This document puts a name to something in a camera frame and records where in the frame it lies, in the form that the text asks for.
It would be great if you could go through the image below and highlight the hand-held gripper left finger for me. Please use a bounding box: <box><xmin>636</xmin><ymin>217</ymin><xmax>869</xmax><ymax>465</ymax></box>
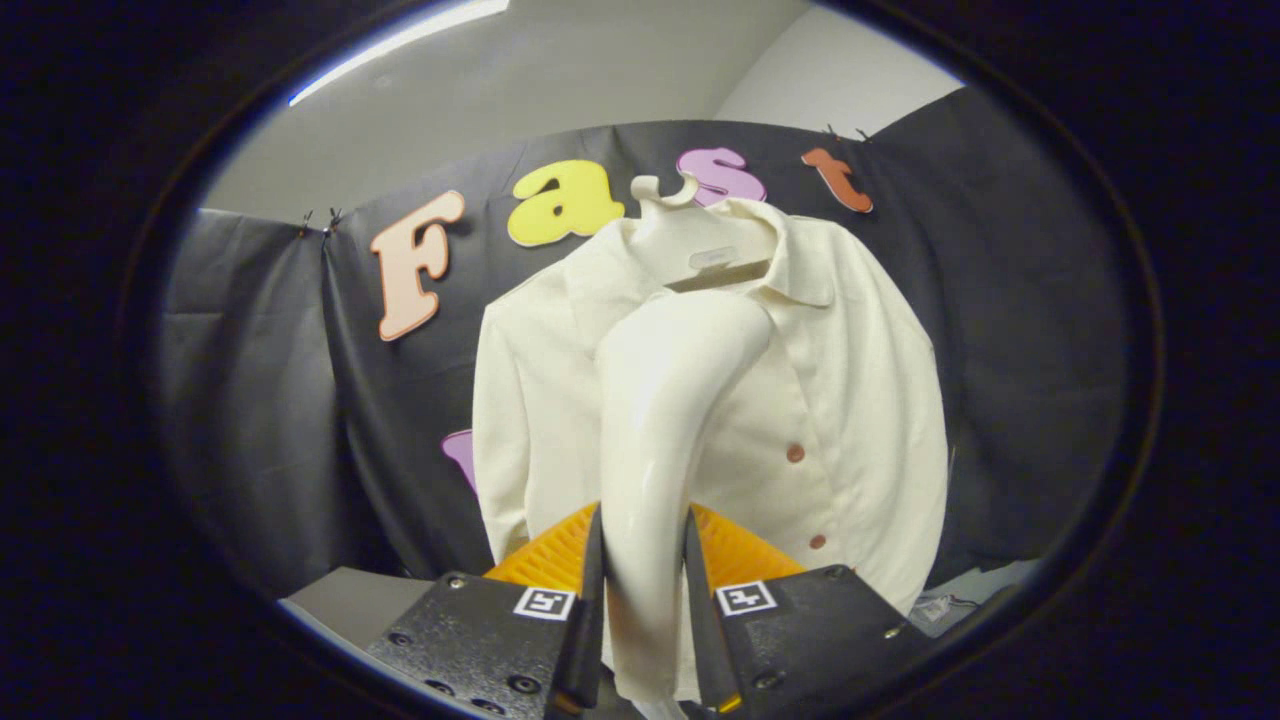
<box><xmin>365</xmin><ymin>503</ymin><xmax>607</xmax><ymax>719</ymax></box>

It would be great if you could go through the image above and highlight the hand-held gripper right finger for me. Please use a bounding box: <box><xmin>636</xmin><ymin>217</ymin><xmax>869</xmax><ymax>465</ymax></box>
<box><xmin>683</xmin><ymin>503</ymin><xmax>936</xmax><ymax>716</ymax></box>

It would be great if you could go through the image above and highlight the white garment steamer head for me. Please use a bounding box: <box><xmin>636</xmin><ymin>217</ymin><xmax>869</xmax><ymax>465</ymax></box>
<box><xmin>595</xmin><ymin>288</ymin><xmax>776</xmax><ymax>703</ymax></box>

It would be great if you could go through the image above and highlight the cream button shirt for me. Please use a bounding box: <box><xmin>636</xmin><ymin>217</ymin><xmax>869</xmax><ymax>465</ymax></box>
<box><xmin>472</xmin><ymin>197</ymin><xmax>949</xmax><ymax>616</ymax></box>

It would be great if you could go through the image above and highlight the white clothes hanger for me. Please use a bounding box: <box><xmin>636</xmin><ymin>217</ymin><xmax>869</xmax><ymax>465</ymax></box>
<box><xmin>630</xmin><ymin>172</ymin><xmax>779</xmax><ymax>293</ymax></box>

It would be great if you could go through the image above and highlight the grey drawer cabinet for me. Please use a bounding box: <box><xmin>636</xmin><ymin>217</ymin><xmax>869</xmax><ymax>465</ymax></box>
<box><xmin>285</xmin><ymin>567</ymin><xmax>441</xmax><ymax>641</ymax></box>

